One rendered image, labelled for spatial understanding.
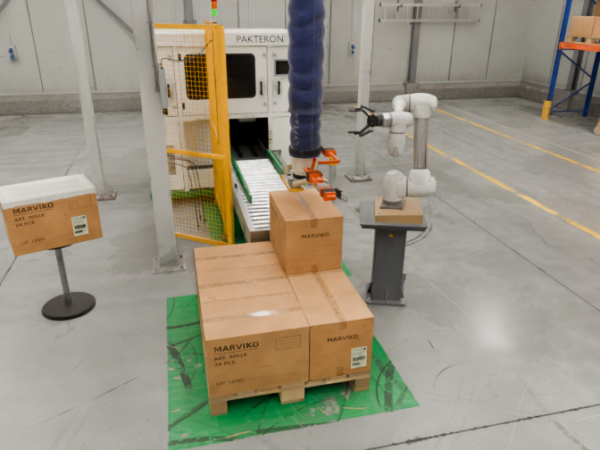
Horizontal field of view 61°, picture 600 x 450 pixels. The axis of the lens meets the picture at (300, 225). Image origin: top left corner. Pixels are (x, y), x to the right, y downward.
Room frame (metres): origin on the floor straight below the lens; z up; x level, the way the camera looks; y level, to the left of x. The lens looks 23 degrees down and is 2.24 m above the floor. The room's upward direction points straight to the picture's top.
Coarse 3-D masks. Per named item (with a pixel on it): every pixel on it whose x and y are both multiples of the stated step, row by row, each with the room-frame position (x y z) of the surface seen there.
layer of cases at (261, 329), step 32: (224, 256) 3.34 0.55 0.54; (256, 256) 3.34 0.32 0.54; (224, 288) 2.88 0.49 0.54; (256, 288) 2.88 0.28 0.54; (288, 288) 2.88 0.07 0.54; (320, 288) 2.88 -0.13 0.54; (352, 288) 2.89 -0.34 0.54; (224, 320) 2.52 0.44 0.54; (256, 320) 2.52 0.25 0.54; (288, 320) 2.52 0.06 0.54; (320, 320) 2.52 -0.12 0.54; (352, 320) 2.53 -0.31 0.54; (224, 352) 2.34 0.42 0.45; (256, 352) 2.38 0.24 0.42; (288, 352) 2.43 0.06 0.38; (320, 352) 2.48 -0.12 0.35; (352, 352) 2.53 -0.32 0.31; (224, 384) 2.34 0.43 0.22; (256, 384) 2.38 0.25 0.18
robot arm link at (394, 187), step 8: (392, 176) 3.64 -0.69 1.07; (400, 176) 3.64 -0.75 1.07; (384, 184) 3.66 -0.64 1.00; (392, 184) 3.62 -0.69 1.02; (400, 184) 3.62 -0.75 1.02; (384, 192) 3.66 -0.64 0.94; (392, 192) 3.62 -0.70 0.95; (400, 192) 3.61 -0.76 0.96; (392, 200) 3.63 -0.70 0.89; (400, 200) 3.65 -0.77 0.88
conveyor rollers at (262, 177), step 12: (240, 168) 5.57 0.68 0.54; (252, 168) 5.60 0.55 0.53; (264, 168) 5.56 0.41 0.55; (252, 180) 5.15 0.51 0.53; (264, 180) 5.10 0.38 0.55; (276, 180) 5.12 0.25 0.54; (240, 192) 4.76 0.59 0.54; (252, 192) 4.78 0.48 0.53; (264, 192) 4.74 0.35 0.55; (252, 204) 4.42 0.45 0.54; (264, 204) 4.45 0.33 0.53; (252, 216) 4.15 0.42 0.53; (264, 216) 4.11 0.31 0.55; (264, 228) 3.90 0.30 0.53
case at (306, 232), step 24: (288, 192) 3.63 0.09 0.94; (312, 192) 3.64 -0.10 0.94; (288, 216) 3.15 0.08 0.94; (312, 216) 3.15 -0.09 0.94; (336, 216) 3.16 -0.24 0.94; (288, 240) 3.07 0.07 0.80; (312, 240) 3.11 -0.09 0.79; (336, 240) 3.15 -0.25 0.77; (288, 264) 3.07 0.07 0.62; (312, 264) 3.11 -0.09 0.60; (336, 264) 3.15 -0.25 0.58
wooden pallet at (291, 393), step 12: (204, 360) 2.66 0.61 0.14; (360, 372) 2.54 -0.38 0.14; (288, 384) 2.43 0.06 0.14; (300, 384) 2.45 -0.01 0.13; (312, 384) 2.47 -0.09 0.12; (324, 384) 2.48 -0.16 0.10; (360, 384) 2.54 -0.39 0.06; (216, 396) 2.32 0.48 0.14; (228, 396) 2.34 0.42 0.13; (240, 396) 2.36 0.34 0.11; (288, 396) 2.43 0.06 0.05; (300, 396) 2.45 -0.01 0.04; (216, 408) 2.32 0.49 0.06
